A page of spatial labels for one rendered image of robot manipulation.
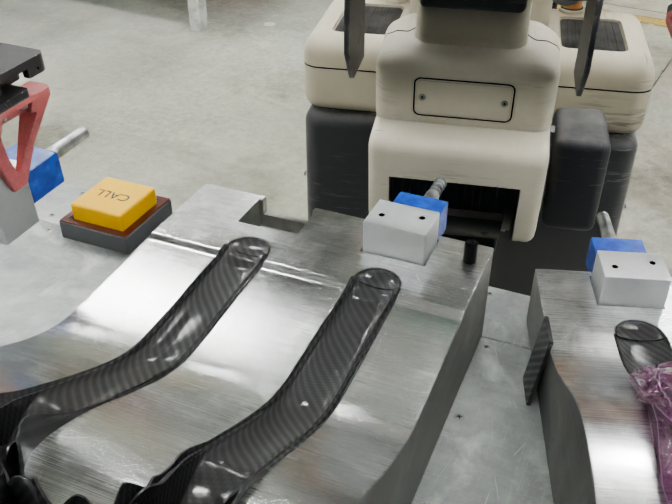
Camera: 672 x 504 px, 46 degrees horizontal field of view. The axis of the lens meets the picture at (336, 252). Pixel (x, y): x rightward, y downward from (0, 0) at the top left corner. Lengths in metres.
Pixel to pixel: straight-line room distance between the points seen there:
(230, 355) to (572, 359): 0.24
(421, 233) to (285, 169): 2.00
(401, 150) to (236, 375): 0.53
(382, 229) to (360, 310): 0.07
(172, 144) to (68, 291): 2.04
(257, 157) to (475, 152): 1.73
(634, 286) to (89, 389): 0.40
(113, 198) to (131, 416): 0.39
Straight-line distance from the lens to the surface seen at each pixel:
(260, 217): 0.69
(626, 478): 0.48
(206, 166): 2.62
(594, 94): 1.27
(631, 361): 0.61
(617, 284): 0.64
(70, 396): 0.49
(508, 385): 0.64
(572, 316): 0.63
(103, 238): 0.80
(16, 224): 0.65
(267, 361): 0.53
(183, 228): 0.65
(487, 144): 0.98
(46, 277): 0.78
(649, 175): 2.72
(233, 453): 0.44
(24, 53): 0.60
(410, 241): 0.59
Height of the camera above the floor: 1.24
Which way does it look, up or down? 35 degrees down
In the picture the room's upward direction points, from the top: straight up
